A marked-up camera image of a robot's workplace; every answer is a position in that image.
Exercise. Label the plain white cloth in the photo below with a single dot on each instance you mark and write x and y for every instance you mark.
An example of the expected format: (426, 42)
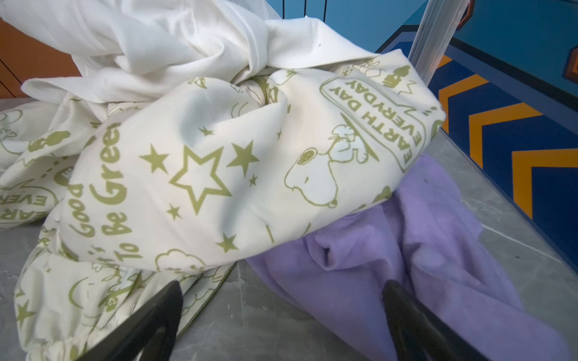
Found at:
(138, 51)

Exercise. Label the cream green printed cloth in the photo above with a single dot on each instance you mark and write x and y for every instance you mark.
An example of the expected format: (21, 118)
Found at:
(136, 195)

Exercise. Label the purple cloth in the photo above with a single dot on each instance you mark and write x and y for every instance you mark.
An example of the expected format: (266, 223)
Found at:
(428, 241)

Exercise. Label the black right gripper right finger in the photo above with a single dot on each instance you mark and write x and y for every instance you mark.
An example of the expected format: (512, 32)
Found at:
(417, 333)

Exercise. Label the aluminium corner post right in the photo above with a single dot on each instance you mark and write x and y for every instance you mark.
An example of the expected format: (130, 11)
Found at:
(436, 29)

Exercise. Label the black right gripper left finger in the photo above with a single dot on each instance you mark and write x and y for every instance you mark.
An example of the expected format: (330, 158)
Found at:
(149, 334)

